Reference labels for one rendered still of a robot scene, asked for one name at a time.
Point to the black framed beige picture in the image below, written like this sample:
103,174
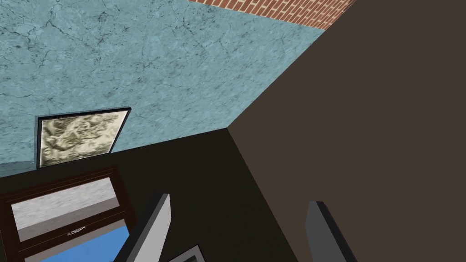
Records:
76,138

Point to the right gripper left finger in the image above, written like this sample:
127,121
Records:
151,233

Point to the dark brown framed window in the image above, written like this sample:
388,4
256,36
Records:
65,214

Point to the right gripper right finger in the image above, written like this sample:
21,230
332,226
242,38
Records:
324,236

